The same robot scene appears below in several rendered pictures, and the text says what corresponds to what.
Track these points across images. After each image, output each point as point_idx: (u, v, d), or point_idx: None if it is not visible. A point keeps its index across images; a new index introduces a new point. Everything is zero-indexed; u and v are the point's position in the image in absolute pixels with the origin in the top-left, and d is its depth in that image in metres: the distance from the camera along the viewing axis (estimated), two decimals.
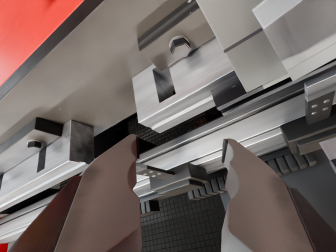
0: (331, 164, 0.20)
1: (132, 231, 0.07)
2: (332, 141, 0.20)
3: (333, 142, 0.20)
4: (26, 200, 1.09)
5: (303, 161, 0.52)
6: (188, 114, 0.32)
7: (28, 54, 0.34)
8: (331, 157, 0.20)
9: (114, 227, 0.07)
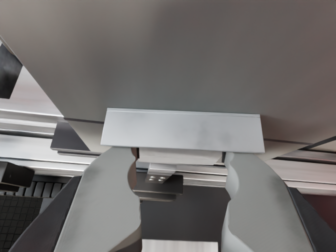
0: None
1: (132, 231, 0.07)
2: None
3: None
4: None
5: None
6: (21, 126, 0.24)
7: None
8: None
9: (114, 227, 0.07)
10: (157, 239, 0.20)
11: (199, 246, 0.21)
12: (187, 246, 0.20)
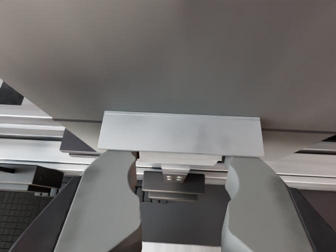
0: None
1: (132, 231, 0.07)
2: None
3: None
4: None
5: (156, 199, 0.55)
6: (37, 131, 0.25)
7: None
8: None
9: (114, 227, 0.07)
10: (168, 243, 0.19)
11: (214, 251, 0.19)
12: (201, 251, 0.19)
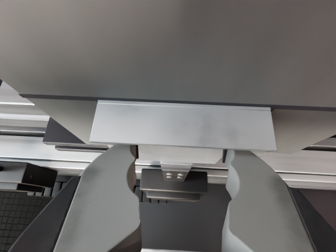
0: None
1: (132, 231, 0.07)
2: None
3: None
4: None
5: (156, 199, 0.53)
6: (21, 122, 0.22)
7: None
8: None
9: (114, 227, 0.07)
10: (167, 250, 0.16)
11: None
12: None
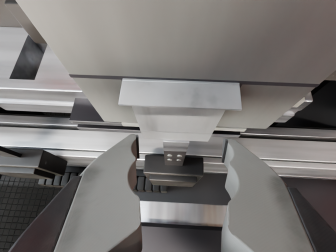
0: None
1: (132, 231, 0.07)
2: (143, 204, 0.21)
3: (143, 205, 0.21)
4: None
5: (157, 187, 0.57)
6: (47, 107, 0.27)
7: None
8: None
9: (114, 227, 0.07)
10: (169, 202, 0.21)
11: (211, 209, 0.21)
12: (199, 208, 0.21)
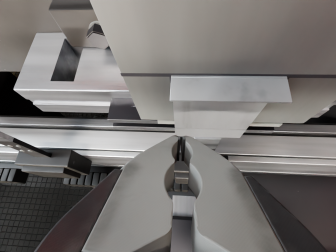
0: None
1: (162, 235, 0.07)
2: (182, 199, 0.21)
3: (182, 200, 0.21)
4: None
5: (178, 186, 0.58)
6: (83, 108, 0.28)
7: None
8: (174, 212, 0.21)
9: (145, 227, 0.07)
10: None
11: None
12: None
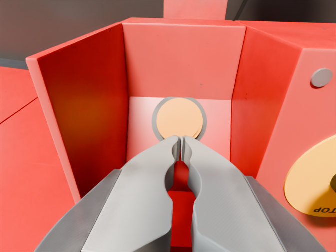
0: None
1: (162, 235, 0.07)
2: None
3: None
4: None
5: None
6: None
7: None
8: None
9: (145, 227, 0.07)
10: None
11: None
12: None
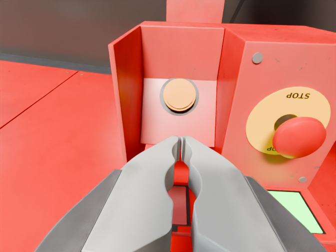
0: None
1: (162, 235, 0.07)
2: None
3: None
4: None
5: None
6: None
7: None
8: None
9: (145, 227, 0.07)
10: None
11: None
12: None
